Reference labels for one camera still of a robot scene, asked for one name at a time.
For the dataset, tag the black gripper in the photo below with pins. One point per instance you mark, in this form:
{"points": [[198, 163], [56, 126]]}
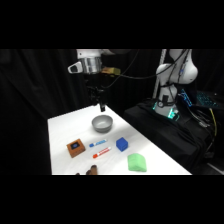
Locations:
{"points": [[94, 83]]}

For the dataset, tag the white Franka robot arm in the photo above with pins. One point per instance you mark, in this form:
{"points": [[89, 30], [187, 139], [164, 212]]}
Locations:
{"points": [[173, 71]]}

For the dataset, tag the blue cube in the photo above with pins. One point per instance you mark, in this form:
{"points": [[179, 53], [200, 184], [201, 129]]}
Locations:
{"points": [[121, 144]]}

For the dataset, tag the grey metal bowl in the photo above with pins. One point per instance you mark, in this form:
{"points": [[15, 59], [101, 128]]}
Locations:
{"points": [[102, 123]]}

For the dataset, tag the blue marker pen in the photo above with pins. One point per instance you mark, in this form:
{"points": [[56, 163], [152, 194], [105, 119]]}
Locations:
{"points": [[98, 143]]}

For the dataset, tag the yellow connector box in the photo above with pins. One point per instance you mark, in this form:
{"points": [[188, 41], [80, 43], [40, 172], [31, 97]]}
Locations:
{"points": [[111, 71]]}

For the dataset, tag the red marker pen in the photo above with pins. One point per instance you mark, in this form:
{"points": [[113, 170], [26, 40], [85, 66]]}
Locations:
{"points": [[101, 152]]}

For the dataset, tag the brown wooden cylinder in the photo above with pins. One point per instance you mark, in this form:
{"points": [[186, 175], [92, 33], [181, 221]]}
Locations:
{"points": [[91, 171]]}

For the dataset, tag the black curtain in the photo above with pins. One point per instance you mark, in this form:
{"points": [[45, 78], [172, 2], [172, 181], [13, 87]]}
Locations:
{"points": [[36, 100]]}

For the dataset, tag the green sponge block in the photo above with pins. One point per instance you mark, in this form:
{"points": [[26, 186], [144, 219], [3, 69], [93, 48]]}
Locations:
{"points": [[137, 163]]}

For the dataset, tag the black robot stand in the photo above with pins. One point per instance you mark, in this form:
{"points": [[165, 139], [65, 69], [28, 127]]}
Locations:
{"points": [[173, 133]]}

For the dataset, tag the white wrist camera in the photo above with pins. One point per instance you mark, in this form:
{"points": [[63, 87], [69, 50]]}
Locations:
{"points": [[75, 67]]}

